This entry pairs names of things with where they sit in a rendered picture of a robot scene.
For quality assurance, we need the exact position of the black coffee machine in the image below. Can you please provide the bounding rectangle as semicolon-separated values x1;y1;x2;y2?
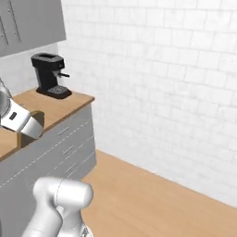
30;52;73;100

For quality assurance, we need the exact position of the grey wall cupboard door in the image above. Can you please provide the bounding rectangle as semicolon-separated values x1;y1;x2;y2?
0;0;12;58
5;0;68;54

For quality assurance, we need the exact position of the silver cupboard door handle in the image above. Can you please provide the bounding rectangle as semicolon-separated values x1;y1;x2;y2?
7;0;22;43
0;14;9;46

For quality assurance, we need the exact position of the grey base cabinet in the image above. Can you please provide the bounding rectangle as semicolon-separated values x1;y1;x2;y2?
0;103;97;237

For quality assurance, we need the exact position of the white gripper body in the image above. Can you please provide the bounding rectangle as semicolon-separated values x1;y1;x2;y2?
19;115;46;140

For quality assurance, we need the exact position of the grey drawer front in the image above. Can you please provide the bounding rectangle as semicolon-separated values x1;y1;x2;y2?
45;120;96;174
60;136;97;181
42;104;94;156

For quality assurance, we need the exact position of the silver drawer handle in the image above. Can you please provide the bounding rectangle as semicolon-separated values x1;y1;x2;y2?
56;126;71;137
61;144;75;156
64;163;78;174

